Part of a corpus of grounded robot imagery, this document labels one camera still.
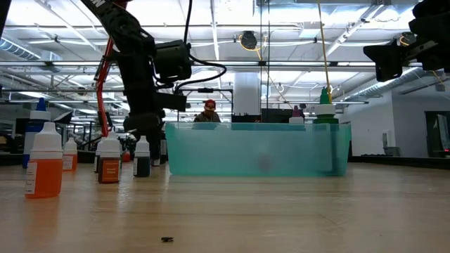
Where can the grey floor bin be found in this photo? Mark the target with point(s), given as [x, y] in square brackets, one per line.
[392, 152]

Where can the black cabinet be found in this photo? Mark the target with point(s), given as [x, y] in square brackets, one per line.
[277, 115]

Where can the black metal frame stand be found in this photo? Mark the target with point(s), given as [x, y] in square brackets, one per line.
[205, 90]

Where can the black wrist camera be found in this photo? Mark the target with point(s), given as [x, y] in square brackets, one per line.
[172, 102]

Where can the small dark blue coloring bottle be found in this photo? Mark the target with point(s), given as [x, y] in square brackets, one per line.
[142, 167]

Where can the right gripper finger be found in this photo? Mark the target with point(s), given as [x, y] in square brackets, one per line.
[434, 17]
[386, 63]

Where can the teal translucent plastic bin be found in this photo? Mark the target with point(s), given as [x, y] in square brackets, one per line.
[228, 151]

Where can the black aluminium table frame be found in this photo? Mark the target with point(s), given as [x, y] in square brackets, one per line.
[397, 161]

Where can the large blue food coloring bottle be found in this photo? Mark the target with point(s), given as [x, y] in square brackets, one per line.
[37, 116]

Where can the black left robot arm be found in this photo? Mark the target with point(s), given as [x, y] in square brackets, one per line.
[116, 24]

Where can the large green food coloring bottle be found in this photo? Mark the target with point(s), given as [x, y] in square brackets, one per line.
[325, 110]

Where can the small brown food coloring bottle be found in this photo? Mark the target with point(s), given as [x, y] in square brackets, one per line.
[109, 170]

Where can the person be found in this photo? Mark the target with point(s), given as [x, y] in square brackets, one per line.
[210, 105]

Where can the red desk lamp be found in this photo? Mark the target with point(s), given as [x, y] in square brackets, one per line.
[101, 88]

